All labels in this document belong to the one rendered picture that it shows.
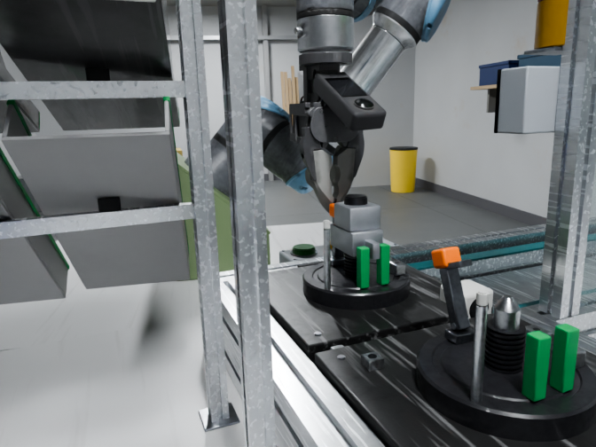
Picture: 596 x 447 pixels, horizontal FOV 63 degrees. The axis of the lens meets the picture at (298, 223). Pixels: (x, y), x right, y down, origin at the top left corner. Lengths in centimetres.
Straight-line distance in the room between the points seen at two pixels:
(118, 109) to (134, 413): 35
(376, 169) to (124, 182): 742
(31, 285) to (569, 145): 61
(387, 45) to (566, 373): 81
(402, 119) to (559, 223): 735
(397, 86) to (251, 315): 760
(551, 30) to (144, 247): 50
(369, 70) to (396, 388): 77
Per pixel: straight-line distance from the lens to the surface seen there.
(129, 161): 46
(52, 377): 76
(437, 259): 47
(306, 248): 82
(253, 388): 38
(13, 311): 104
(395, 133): 789
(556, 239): 63
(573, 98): 60
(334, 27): 65
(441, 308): 60
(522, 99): 58
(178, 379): 69
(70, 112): 58
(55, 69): 50
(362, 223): 60
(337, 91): 61
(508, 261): 93
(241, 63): 33
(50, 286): 63
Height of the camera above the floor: 120
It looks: 13 degrees down
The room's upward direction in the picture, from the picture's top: 2 degrees counter-clockwise
